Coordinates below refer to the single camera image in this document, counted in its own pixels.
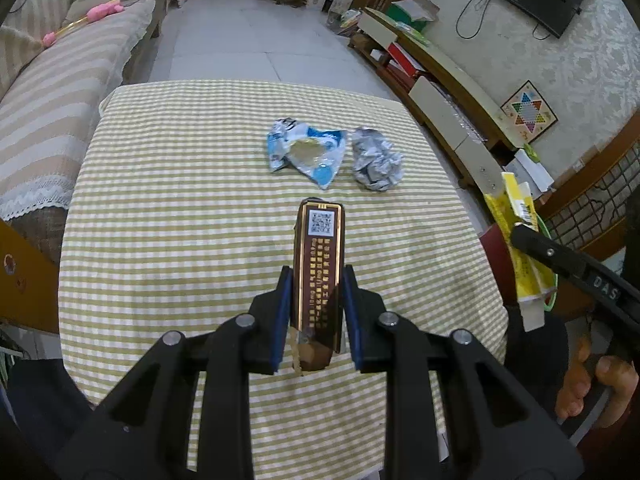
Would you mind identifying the blue and white wrapper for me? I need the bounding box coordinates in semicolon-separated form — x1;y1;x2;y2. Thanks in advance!
266;117;349;191

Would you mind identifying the white cardboard box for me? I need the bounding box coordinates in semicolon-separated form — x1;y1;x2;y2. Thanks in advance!
502;147;556;196

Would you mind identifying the red folder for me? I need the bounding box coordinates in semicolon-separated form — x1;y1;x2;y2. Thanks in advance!
387;42;418;78

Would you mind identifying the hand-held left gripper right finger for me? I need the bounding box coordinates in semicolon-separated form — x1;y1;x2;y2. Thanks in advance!
340;264;586;480

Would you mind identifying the brown cigarette box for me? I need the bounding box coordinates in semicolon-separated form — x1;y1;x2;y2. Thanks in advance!
289;197;347;376

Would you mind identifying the red bin with green rim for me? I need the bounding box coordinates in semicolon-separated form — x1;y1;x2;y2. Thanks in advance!
477;210;596;321

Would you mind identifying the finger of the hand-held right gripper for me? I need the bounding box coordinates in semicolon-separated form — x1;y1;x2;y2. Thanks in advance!
510;224;601;295

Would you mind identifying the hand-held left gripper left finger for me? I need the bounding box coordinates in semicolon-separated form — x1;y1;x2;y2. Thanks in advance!
55;265;296;480

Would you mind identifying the star checkers game board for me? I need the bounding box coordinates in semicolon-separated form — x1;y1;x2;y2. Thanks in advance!
500;80;558;143

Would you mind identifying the person's right hand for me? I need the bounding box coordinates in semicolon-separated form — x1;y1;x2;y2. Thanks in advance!
555;337;640;423

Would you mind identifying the yellow checkered tablecloth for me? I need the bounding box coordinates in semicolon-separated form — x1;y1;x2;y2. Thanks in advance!
59;80;511;476

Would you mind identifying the wooden lattice partition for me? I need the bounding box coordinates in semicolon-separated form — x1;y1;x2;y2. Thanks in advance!
540;110;640;261

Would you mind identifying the crumpled silver foil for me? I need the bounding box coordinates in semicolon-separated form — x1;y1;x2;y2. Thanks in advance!
351;127;405;192

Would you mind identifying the green cardboard box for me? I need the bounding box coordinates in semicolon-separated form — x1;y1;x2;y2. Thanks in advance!
390;0;441;33

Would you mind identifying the yellow snack packet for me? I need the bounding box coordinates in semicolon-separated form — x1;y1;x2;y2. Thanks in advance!
484;171;558;331

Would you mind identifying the cream wooden TV cabinet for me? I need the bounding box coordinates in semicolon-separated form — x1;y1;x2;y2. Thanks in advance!
350;7;521;196

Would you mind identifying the beige striped sofa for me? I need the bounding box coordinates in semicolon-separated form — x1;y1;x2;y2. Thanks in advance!
0;0;166;221

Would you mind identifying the pink massage hammer toy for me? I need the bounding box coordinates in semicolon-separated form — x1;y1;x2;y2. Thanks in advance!
41;0;126;47

